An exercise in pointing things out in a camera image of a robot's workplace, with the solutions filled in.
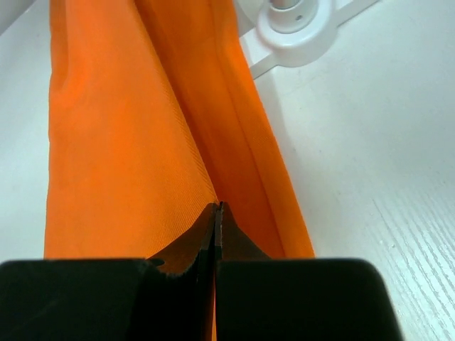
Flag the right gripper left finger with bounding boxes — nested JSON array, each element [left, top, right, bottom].
[[1, 204, 217, 340]]

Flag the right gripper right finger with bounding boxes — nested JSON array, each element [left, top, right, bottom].
[[214, 203, 402, 340]]

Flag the orange trousers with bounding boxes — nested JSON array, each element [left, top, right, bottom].
[[43, 0, 316, 341]]

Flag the white clothes rack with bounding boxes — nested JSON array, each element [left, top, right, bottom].
[[240, 0, 376, 79]]

